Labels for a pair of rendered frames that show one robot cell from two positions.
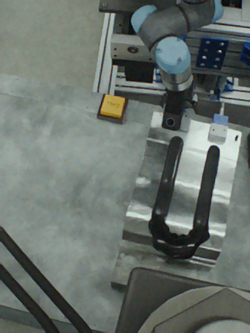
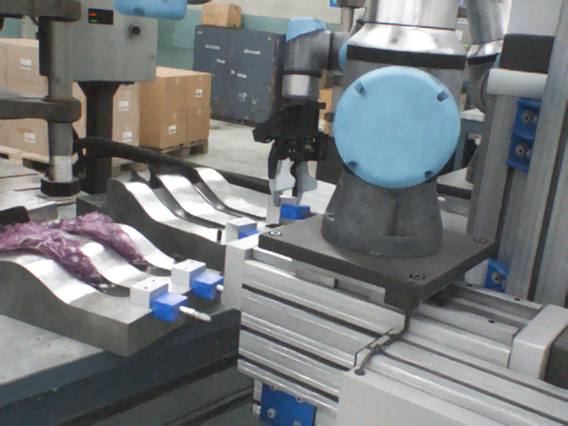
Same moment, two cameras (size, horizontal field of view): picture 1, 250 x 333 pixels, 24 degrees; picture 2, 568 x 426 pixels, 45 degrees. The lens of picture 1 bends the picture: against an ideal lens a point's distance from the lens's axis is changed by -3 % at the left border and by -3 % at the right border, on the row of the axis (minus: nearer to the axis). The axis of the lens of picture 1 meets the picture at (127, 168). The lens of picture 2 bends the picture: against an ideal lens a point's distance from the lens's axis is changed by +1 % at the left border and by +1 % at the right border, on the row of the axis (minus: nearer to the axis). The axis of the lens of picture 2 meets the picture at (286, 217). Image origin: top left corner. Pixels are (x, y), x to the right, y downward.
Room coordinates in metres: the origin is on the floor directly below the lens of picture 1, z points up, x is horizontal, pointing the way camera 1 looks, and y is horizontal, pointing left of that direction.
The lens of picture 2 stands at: (1.45, -1.28, 1.29)
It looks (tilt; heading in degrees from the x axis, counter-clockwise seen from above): 16 degrees down; 121
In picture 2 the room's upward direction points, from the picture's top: 5 degrees clockwise
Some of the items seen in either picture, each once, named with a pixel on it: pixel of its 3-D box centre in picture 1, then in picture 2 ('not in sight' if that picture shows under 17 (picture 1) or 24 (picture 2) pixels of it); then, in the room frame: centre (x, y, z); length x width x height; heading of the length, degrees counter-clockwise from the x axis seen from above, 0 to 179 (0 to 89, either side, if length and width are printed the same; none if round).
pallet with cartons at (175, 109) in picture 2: not in sight; (132, 108); (-3.09, 3.40, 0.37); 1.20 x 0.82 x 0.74; 8
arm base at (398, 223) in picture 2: not in sight; (385, 200); (1.13, -0.50, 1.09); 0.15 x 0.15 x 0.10
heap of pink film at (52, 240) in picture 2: not in sight; (64, 236); (0.55, -0.51, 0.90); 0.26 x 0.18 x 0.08; 6
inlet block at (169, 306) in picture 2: not in sight; (174, 308); (0.82, -0.53, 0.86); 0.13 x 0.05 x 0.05; 6
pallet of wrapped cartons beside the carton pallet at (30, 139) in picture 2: not in sight; (55, 106); (-2.93, 2.40, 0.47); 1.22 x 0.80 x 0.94; 4
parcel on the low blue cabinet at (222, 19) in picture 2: not in sight; (221, 15); (-3.91, 5.74, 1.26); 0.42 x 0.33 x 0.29; 0
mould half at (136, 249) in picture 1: (180, 204); (190, 212); (0.53, -0.15, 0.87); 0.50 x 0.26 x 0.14; 169
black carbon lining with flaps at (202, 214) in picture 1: (187, 194); (193, 193); (0.55, -0.16, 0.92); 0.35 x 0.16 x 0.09; 169
